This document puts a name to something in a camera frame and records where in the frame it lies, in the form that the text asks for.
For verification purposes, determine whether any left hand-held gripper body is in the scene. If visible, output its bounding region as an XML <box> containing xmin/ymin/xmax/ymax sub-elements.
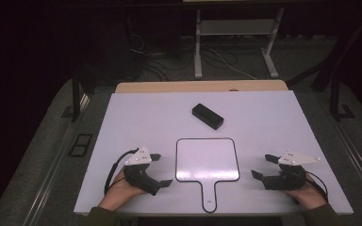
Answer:
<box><xmin>123</xmin><ymin>145</ymin><xmax>163</xmax><ymax>197</ymax></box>

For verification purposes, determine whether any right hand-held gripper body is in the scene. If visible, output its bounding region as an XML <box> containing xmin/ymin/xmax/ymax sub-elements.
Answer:
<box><xmin>261</xmin><ymin>149</ymin><xmax>322</xmax><ymax>192</ymax></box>

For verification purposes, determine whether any small whiteboard with handle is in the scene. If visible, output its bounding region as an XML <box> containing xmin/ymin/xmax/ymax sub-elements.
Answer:
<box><xmin>174</xmin><ymin>137</ymin><xmax>241</xmax><ymax>215</ymax></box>

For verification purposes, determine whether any black whiteboard eraser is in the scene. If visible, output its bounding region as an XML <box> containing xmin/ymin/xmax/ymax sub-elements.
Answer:
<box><xmin>191</xmin><ymin>103</ymin><xmax>225</xmax><ymax>131</ymax></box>

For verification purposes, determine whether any person's left hand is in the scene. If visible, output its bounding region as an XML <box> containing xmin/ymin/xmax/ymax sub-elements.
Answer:
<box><xmin>98</xmin><ymin>169</ymin><xmax>146</xmax><ymax>212</ymax></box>

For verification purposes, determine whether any person's right hand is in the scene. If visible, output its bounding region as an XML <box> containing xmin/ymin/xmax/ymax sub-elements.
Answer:
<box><xmin>284</xmin><ymin>174</ymin><xmax>328</xmax><ymax>211</ymax></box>

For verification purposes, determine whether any light wooden table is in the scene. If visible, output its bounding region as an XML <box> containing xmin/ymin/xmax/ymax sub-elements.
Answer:
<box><xmin>115</xmin><ymin>79</ymin><xmax>289</xmax><ymax>94</ymax></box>

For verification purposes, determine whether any black metal stand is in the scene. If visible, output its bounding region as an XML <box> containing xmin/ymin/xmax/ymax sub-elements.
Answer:
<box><xmin>287</xmin><ymin>8</ymin><xmax>362</xmax><ymax>122</ymax></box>
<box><xmin>60</xmin><ymin>73</ymin><xmax>91</xmax><ymax>123</ymax></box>

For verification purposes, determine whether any white metal stand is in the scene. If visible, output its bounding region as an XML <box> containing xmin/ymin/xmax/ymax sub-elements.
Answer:
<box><xmin>193</xmin><ymin>7</ymin><xmax>286</xmax><ymax>80</ymax></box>

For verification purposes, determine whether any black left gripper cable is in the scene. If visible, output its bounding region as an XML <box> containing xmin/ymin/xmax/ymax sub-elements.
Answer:
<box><xmin>104</xmin><ymin>147</ymin><xmax>140</xmax><ymax>196</ymax></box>

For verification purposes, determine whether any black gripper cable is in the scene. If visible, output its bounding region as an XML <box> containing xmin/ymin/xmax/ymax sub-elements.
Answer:
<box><xmin>304</xmin><ymin>170</ymin><xmax>330</xmax><ymax>203</ymax></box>
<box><xmin>104</xmin><ymin>147</ymin><xmax>140</xmax><ymax>196</ymax></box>

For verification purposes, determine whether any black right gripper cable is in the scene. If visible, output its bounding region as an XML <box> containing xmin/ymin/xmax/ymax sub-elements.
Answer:
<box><xmin>304</xmin><ymin>170</ymin><xmax>330</xmax><ymax>203</ymax></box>

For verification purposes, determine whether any tangle of black floor cables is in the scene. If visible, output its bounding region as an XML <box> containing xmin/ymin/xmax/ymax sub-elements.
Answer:
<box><xmin>127</xmin><ymin>32</ymin><xmax>239</xmax><ymax>82</ymax></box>

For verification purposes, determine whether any white floor cable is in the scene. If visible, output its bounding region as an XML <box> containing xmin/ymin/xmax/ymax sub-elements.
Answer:
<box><xmin>212</xmin><ymin>47</ymin><xmax>258</xmax><ymax>81</ymax></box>

